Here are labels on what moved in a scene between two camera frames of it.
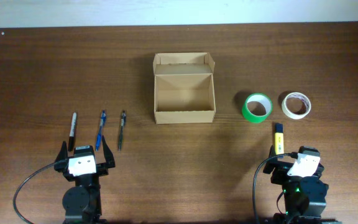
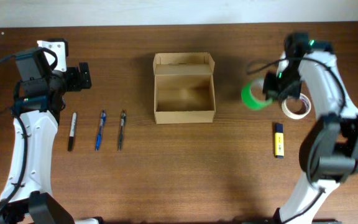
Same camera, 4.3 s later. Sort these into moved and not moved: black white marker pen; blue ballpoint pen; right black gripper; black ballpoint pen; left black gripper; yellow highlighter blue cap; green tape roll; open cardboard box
Moved: green tape roll; left black gripper; right black gripper
Not moved: yellow highlighter blue cap; open cardboard box; blue ballpoint pen; black ballpoint pen; black white marker pen
